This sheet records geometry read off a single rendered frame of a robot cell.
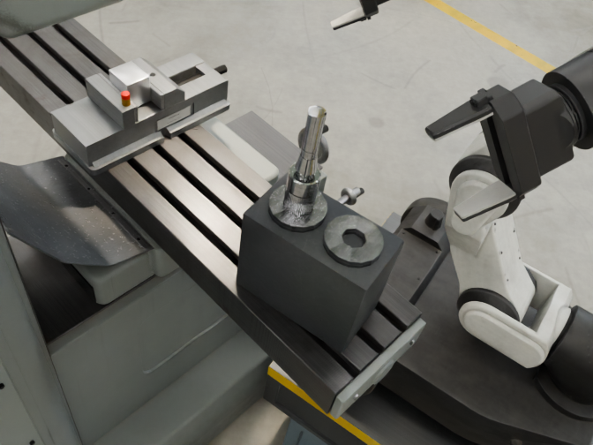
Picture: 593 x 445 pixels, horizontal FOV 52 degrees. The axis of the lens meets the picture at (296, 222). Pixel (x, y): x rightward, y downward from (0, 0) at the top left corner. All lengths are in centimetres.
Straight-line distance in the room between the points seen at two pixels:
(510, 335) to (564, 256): 130
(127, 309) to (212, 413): 56
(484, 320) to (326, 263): 62
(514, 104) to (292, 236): 41
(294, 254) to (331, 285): 7
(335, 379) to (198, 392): 82
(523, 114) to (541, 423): 101
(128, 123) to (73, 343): 44
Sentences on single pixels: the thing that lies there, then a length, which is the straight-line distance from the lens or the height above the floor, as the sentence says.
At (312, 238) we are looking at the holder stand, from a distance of 90.
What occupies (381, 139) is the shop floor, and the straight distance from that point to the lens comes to 282.
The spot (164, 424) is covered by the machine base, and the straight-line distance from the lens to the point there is 173.
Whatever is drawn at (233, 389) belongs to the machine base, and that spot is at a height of 18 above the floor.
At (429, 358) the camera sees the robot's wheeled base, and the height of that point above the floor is 57.
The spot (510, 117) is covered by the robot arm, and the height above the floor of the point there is 146.
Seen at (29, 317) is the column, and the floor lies 88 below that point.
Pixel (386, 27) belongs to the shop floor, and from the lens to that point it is 358.
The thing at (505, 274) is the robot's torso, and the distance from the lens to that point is 138.
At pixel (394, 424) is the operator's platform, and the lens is 158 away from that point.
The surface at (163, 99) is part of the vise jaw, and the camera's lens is 124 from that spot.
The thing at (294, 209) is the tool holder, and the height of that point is 114.
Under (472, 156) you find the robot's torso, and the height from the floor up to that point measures 106.
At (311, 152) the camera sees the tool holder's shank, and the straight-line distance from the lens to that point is 83.
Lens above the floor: 181
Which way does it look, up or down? 49 degrees down
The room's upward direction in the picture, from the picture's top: 12 degrees clockwise
